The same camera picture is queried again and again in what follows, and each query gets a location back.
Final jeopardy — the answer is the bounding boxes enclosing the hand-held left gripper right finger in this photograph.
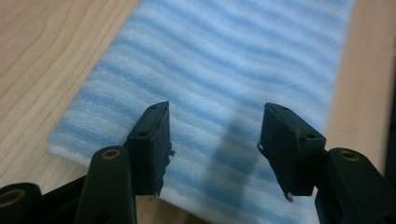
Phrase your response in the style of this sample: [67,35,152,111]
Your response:
[257,102,328,203]

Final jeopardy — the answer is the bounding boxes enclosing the blue striped towel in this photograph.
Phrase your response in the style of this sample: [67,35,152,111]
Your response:
[46,0,357,224]

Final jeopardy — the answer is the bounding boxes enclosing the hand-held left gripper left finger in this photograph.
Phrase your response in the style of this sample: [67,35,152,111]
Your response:
[124,100,175,199]

